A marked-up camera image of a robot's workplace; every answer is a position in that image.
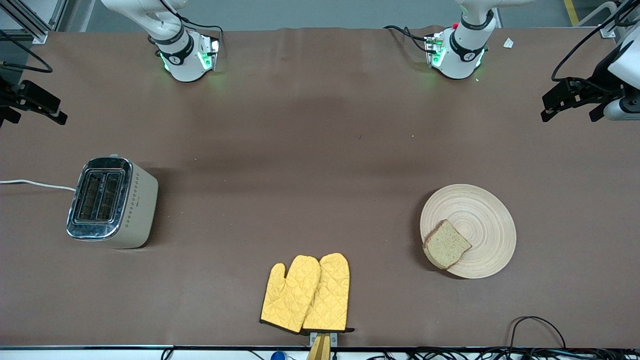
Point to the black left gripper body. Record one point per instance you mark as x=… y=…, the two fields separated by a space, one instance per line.
x=603 y=73

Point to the blue round object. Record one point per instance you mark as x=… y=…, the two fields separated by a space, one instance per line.
x=277 y=356

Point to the round wooden plate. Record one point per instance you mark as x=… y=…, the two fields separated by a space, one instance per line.
x=480 y=220

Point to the brown bread slice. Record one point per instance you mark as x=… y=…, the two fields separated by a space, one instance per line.
x=446 y=246

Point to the yellow quilted oven mitt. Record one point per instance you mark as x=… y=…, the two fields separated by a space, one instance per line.
x=330 y=295
x=290 y=295

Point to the beige chrome two-slot toaster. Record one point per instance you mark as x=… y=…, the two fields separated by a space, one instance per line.
x=140 y=210

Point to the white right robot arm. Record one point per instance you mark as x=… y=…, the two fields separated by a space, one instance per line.
x=185 y=65

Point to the aluminium frame profile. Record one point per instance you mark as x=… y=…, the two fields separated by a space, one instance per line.
x=607 y=31
x=37 y=36

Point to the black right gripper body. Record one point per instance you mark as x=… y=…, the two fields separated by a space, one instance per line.
x=8 y=98

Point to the small metal bracket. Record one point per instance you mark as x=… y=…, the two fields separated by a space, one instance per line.
x=334 y=339

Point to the wooden stick mount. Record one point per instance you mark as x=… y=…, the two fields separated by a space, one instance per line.
x=320 y=350

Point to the white paper scrap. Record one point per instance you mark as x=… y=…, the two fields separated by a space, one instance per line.
x=508 y=43

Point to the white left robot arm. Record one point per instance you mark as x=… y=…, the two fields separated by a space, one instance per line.
x=462 y=60

